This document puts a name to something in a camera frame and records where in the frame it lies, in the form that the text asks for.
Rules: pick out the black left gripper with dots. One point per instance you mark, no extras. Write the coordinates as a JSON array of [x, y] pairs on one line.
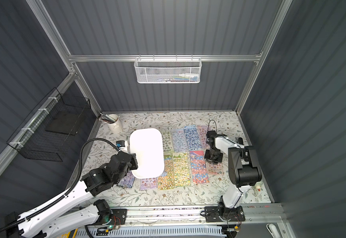
[[132, 162]]

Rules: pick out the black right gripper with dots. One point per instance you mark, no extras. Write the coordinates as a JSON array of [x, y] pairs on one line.
[[213, 156]]

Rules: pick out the peach animal sticker sheet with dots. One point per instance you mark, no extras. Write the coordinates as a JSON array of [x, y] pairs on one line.
[[214, 169]]

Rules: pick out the purple sticker sheet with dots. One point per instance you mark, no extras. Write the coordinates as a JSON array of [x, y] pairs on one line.
[[127, 181]]

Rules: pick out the pink blue fox sticker sheet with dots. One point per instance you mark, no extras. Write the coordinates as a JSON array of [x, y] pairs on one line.
[[198, 167]]

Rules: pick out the pink 3D sticker sheet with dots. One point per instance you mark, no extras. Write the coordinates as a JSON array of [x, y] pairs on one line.
[[202, 131], [149, 183]]

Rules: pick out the light blue sticker sheet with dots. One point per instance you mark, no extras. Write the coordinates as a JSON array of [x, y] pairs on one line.
[[179, 140]]

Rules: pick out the white plastic storage tray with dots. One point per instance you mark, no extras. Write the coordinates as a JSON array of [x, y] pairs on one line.
[[147, 145]]

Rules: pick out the green mushroom sticker sheet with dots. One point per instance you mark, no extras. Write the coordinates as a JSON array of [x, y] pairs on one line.
[[181, 170]]

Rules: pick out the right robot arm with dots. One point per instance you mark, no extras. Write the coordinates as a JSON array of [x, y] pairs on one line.
[[243, 166]]

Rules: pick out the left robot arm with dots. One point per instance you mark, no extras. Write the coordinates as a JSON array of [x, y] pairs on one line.
[[51, 219]]

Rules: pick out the cream metal pen bucket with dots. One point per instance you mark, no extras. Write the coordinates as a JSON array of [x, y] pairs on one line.
[[115, 124]]

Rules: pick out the items in white basket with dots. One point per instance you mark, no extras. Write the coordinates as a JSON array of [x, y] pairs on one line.
[[184, 77]]

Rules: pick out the white object bottom right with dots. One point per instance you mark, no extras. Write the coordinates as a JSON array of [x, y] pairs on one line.
[[272, 229]]

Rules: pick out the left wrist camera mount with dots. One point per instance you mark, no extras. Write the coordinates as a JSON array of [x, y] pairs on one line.
[[123, 145]]

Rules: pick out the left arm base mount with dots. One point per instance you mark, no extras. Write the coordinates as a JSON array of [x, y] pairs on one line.
[[113, 217]]

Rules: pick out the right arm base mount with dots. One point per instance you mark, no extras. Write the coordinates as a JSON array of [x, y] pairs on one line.
[[220, 213]]

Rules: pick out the white slotted cable duct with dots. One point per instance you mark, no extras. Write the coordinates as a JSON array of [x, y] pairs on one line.
[[161, 232]]

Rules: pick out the black wire wall basket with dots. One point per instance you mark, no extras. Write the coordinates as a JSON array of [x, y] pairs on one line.
[[47, 135]]

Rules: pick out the white wire wall basket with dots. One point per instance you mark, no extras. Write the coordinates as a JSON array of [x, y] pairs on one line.
[[147, 71]]

